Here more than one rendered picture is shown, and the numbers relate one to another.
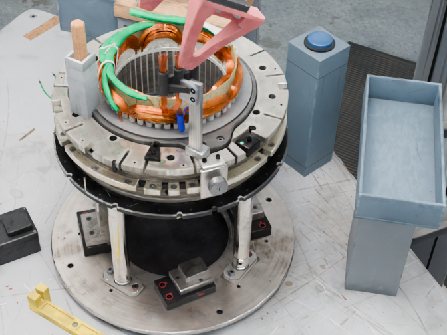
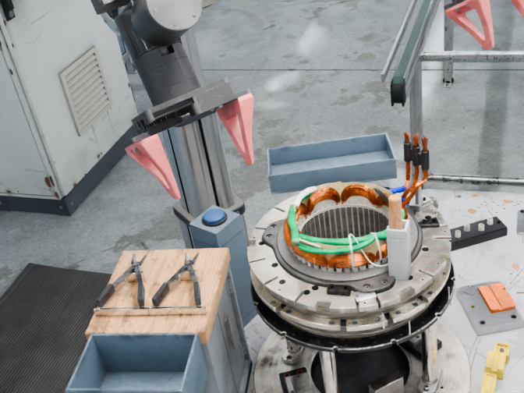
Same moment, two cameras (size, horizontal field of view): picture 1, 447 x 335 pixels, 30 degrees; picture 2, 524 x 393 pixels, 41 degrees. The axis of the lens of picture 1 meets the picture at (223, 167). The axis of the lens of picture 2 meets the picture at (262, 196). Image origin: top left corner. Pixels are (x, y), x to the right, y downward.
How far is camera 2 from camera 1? 1.42 m
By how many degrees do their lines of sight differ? 70
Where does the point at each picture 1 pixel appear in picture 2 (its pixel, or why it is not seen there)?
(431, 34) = (200, 165)
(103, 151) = (444, 249)
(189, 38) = not seen: outside the picture
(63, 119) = (419, 281)
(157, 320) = (453, 350)
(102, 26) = (201, 374)
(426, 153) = (323, 161)
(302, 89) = (236, 252)
